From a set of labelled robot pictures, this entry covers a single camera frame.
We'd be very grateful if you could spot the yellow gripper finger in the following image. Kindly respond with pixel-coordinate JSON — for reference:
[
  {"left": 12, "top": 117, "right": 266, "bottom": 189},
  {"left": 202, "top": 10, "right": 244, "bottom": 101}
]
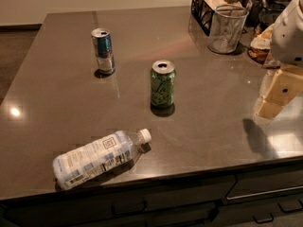
[{"left": 255, "top": 65, "right": 303, "bottom": 119}]

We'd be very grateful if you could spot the blue silver redbull can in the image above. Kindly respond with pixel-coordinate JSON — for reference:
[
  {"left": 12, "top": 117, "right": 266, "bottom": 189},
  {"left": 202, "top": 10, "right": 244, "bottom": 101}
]
[{"left": 91, "top": 28, "right": 115, "bottom": 75}]

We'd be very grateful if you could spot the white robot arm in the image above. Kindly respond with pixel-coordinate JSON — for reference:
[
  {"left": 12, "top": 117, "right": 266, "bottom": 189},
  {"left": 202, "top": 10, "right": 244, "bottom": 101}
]
[{"left": 255, "top": 0, "right": 303, "bottom": 119}]

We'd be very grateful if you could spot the green LaCroix can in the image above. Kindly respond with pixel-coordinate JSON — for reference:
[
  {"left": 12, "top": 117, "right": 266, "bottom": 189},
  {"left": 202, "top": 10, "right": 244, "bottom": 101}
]
[{"left": 151, "top": 60, "right": 176, "bottom": 108}]

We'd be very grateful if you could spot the coconut half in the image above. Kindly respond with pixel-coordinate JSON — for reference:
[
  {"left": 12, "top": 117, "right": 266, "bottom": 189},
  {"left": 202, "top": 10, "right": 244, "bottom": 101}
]
[{"left": 247, "top": 25, "right": 274, "bottom": 63}]

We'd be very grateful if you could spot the black pot with lid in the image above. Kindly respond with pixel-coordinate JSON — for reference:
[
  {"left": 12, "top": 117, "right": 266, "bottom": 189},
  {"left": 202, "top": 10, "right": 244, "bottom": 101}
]
[{"left": 258, "top": 1, "right": 286, "bottom": 29}]

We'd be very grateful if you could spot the upper cabinet drawer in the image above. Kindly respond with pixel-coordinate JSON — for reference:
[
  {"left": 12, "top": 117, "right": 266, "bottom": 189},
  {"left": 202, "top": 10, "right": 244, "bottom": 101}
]
[{"left": 226, "top": 169, "right": 303, "bottom": 203}]

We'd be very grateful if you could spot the clear plastic water bottle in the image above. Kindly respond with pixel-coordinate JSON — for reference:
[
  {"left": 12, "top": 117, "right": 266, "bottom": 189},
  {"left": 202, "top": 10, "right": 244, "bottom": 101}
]
[{"left": 53, "top": 129, "right": 152, "bottom": 190}]

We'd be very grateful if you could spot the black wire basket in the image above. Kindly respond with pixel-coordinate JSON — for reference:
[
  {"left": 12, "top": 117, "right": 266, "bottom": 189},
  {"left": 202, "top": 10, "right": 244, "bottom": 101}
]
[{"left": 191, "top": 0, "right": 253, "bottom": 36}]

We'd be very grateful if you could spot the black drawer handle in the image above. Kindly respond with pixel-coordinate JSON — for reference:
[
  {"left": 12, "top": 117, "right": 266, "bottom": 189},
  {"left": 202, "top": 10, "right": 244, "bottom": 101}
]
[{"left": 253, "top": 213, "right": 274, "bottom": 224}]

